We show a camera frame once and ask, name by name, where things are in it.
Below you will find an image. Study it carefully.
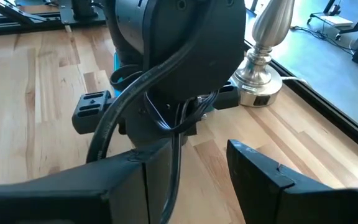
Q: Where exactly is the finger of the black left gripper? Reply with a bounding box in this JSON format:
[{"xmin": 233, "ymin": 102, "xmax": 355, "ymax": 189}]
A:
[
  {"xmin": 71, "ymin": 90, "xmax": 119, "ymax": 135},
  {"xmin": 213, "ymin": 82, "xmax": 241, "ymax": 110}
]

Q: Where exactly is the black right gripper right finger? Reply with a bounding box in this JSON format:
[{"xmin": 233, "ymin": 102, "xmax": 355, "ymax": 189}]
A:
[{"xmin": 226, "ymin": 139, "xmax": 358, "ymax": 224}]

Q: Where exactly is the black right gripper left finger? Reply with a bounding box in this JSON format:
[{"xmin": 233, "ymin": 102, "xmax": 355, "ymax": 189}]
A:
[{"xmin": 0, "ymin": 138, "xmax": 173, "ymax": 224}]

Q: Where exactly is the blue plastic bin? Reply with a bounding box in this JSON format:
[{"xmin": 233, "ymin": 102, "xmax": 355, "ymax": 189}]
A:
[{"xmin": 112, "ymin": 51, "xmax": 217, "ymax": 113}]

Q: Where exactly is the white shade silver table lamp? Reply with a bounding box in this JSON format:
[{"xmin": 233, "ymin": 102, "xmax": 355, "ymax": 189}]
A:
[{"xmin": 230, "ymin": 0, "xmax": 296, "ymax": 108}]

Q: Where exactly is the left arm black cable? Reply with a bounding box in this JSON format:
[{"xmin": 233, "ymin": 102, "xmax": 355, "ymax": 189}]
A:
[{"xmin": 85, "ymin": 0, "xmax": 220, "ymax": 164}]

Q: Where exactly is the thin black wire bundle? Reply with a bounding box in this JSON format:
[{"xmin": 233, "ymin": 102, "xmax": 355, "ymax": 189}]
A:
[{"xmin": 143, "ymin": 90, "xmax": 220, "ymax": 224}]

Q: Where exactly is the white lamp cord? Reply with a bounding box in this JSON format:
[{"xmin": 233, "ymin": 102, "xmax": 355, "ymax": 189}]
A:
[{"xmin": 280, "ymin": 75, "xmax": 312, "ymax": 88}]

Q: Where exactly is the black floor cable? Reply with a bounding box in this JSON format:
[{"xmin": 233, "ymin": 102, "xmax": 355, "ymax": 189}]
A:
[{"xmin": 290, "ymin": 25, "xmax": 356, "ymax": 56}]

